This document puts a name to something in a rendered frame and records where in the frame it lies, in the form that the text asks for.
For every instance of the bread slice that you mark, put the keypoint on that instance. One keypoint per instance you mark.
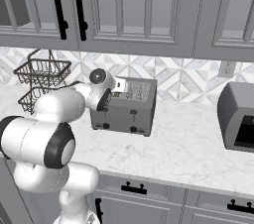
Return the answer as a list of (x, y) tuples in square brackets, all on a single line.
[(119, 95)]

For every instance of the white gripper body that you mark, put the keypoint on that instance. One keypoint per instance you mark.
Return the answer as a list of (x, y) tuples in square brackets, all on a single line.
[(121, 85)]

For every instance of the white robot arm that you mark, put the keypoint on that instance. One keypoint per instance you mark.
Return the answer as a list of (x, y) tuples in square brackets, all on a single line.
[(39, 138)]

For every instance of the grey drawer front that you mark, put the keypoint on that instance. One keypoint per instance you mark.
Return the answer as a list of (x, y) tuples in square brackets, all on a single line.
[(215, 201), (155, 191)]

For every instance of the grey toaster oven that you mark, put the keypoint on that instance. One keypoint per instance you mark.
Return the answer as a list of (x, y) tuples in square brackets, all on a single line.
[(236, 115)]

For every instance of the grey wall cupboard door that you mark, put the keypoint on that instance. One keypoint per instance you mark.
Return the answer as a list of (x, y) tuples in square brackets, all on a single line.
[(33, 3), (139, 6), (231, 10)]

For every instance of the grey two-slot toaster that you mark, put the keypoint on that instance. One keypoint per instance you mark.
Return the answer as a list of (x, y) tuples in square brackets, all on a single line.
[(132, 102)]

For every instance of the black toaster lever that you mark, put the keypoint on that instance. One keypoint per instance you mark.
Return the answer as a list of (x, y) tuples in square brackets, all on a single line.
[(133, 112)]

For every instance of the white wall socket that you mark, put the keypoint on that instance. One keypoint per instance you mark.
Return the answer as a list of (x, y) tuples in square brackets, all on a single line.
[(227, 68)]

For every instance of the grey base cupboard door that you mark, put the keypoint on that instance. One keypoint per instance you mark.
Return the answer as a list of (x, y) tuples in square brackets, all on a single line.
[(135, 211), (215, 218)]

